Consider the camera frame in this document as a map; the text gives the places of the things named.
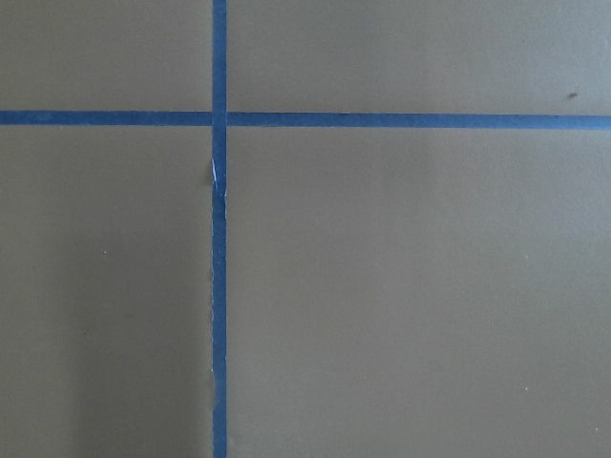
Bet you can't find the horizontal blue tape strip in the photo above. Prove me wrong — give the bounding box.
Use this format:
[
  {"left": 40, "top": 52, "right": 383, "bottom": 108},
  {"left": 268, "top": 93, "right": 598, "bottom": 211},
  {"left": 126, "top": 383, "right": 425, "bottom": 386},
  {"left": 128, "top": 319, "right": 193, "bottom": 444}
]
[{"left": 1, "top": 110, "right": 610, "bottom": 131}]

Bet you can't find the vertical blue tape strip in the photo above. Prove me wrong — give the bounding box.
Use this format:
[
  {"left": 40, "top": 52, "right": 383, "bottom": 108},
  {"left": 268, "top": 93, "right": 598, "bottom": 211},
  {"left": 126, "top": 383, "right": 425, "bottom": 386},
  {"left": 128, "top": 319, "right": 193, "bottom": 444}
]
[{"left": 211, "top": 0, "right": 228, "bottom": 458}]

